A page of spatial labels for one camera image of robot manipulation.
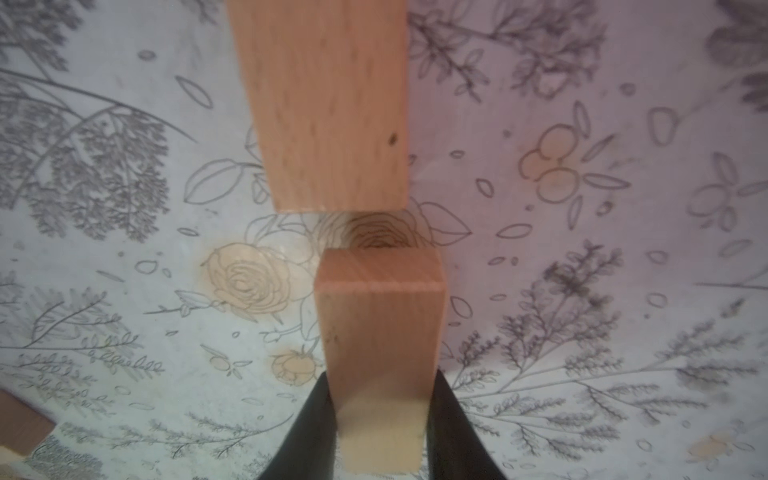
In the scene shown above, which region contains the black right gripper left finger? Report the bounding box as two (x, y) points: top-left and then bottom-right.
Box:
(258, 373), (337, 480)

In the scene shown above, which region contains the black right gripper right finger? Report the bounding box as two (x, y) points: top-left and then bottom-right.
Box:
(426, 370), (505, 480)

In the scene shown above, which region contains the natural wooden block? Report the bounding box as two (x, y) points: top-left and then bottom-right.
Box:
(314, 248), (448, 475)
(227, 0), (409, 213)
(0, 390), (56, 465)

